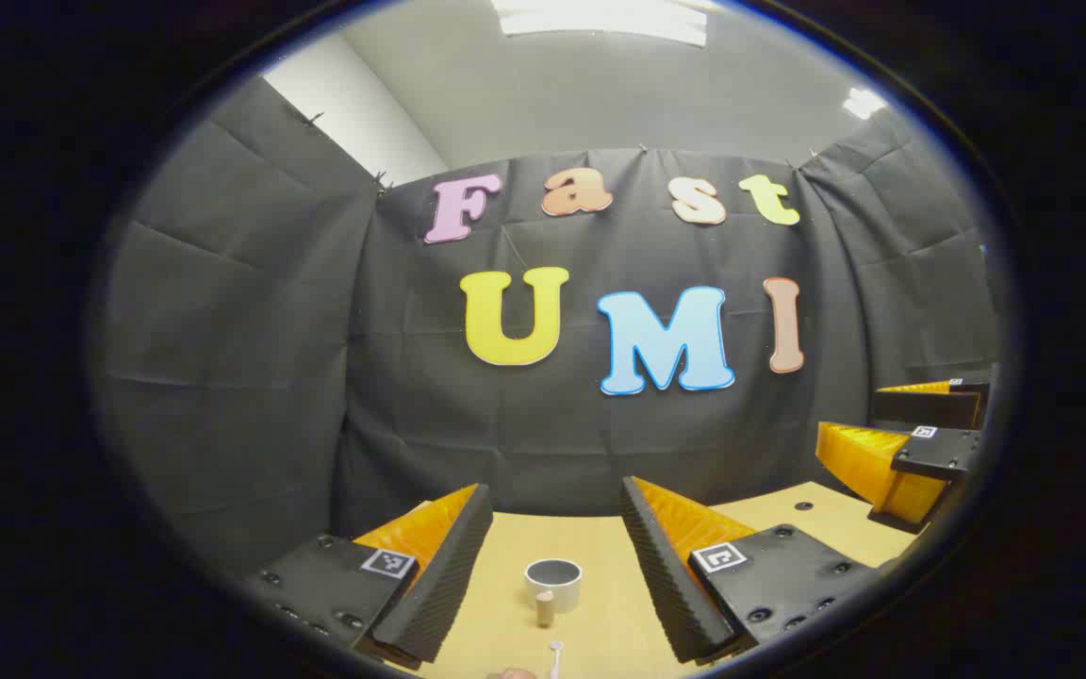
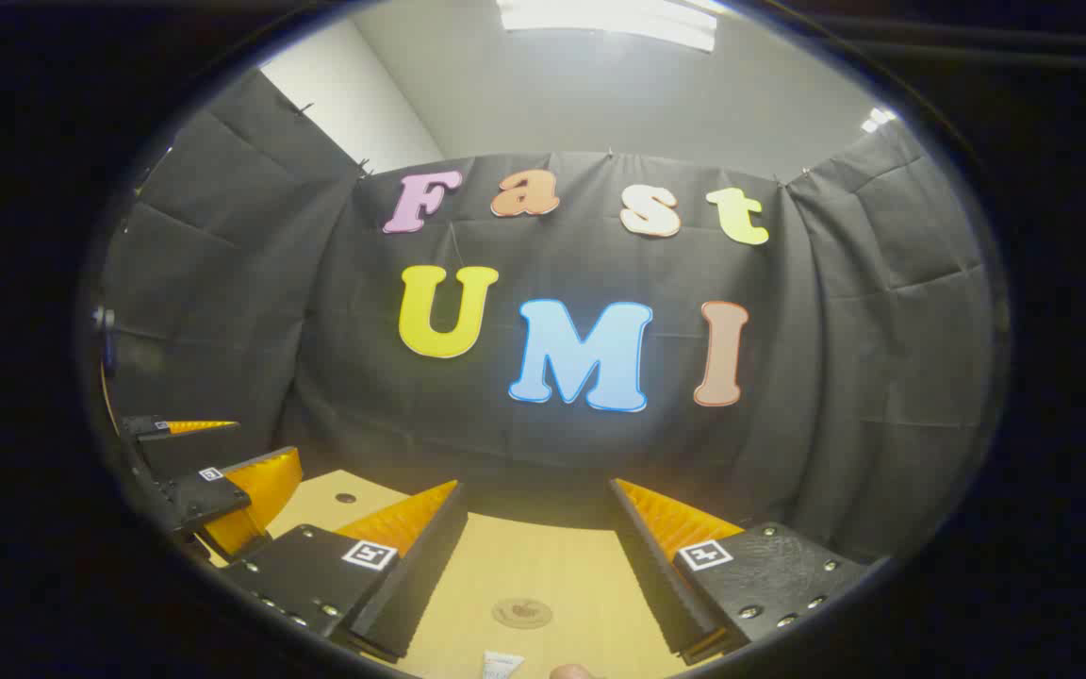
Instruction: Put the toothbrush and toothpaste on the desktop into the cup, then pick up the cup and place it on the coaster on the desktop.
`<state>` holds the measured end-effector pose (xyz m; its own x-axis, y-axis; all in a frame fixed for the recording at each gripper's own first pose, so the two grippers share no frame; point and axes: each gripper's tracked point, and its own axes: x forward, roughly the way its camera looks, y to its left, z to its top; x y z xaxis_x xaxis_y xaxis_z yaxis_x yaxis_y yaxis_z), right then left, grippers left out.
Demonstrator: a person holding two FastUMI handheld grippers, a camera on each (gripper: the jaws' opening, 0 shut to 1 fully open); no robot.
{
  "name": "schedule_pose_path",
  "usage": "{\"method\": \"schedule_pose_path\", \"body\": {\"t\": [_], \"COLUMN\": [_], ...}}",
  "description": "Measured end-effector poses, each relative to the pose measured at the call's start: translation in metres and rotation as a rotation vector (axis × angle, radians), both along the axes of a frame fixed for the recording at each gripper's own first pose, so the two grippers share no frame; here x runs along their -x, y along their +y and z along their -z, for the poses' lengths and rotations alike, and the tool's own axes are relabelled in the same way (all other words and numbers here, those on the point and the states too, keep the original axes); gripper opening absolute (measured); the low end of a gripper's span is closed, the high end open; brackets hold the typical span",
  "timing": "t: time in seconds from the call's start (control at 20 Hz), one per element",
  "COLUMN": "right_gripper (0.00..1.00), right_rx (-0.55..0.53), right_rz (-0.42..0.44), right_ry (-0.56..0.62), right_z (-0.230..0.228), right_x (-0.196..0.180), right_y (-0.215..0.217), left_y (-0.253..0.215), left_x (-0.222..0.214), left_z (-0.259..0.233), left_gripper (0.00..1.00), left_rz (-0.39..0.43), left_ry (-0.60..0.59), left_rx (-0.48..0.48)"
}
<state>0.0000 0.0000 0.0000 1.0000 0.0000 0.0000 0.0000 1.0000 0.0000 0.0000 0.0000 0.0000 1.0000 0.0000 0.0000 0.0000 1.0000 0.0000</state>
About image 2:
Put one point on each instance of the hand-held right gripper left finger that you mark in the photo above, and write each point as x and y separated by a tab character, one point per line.
383	604

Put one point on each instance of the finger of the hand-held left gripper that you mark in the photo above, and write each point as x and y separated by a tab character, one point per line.
152	427
199	495

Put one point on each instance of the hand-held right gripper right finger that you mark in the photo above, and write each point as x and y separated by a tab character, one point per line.
684	604

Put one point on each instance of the white toothpaste tube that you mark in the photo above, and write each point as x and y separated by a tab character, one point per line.
502	666

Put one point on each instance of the round cork coaster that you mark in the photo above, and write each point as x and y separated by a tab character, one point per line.
521	613

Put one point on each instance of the light wooden desktop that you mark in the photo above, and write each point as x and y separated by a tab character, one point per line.
543	566

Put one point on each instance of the black backdrop cloth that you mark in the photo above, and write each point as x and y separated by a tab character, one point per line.
835	330

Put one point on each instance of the small ceiling light panel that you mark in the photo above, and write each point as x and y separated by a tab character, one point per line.
878	120

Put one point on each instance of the large ceiling light panel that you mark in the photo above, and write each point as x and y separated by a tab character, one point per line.
609	19

